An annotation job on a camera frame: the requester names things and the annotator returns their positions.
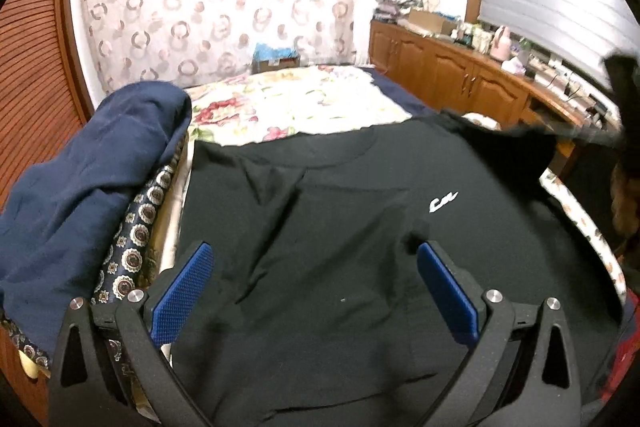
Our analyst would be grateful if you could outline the open cardboard box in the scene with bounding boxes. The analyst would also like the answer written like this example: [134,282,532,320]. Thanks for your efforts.
[407,9,453,35]

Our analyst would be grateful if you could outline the pink jug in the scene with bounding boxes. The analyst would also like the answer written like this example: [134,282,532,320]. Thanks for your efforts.
[491,26,515,60]

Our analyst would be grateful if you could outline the pile of desk gadgets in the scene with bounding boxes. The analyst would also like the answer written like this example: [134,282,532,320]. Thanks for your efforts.
[525,47,623,128]

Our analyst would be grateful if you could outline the ring pattern curtain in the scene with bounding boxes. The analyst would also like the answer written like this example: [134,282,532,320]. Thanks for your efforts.
[75,0,371,92]

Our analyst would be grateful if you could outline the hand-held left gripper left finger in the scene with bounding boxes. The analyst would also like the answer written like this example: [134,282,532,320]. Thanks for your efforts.
[47,241,216,427]

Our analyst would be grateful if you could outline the stack of folded clothes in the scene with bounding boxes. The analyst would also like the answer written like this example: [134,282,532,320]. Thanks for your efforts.
[375,0,421,22]

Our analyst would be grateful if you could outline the black t-shirt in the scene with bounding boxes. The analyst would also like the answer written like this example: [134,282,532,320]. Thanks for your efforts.
[170,109,626,427]

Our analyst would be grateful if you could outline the wooden cabinet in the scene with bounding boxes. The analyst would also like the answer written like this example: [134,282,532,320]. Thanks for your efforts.
[369,19,621,178]

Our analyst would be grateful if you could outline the navy medallion print cloth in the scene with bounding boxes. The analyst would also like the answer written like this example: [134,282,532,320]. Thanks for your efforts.
[0,132,188,373]

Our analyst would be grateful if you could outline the dark blue bed sheet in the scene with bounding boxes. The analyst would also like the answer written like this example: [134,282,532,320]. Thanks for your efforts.
[370,67,432,116]

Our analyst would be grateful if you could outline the cluster of small bottles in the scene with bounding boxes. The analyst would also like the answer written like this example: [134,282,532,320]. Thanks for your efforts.
[452,22,493,52]

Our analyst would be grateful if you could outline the cardboard box with blue contents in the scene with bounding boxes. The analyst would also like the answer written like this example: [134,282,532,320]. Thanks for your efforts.
[251,43,301,74]

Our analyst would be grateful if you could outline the navy blue cloth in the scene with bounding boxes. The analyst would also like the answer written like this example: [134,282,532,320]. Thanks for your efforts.
[0,81,193,353]

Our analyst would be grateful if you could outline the orange fruit print blanket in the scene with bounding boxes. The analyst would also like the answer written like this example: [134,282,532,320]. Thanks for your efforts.
[462,112,628,303]

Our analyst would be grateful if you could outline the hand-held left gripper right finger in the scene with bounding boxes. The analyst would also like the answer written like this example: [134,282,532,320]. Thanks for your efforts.
[407,232,583,427]

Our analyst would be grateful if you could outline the wooden louvre door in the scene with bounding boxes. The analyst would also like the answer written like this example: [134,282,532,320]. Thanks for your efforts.
[0,0,96,208]

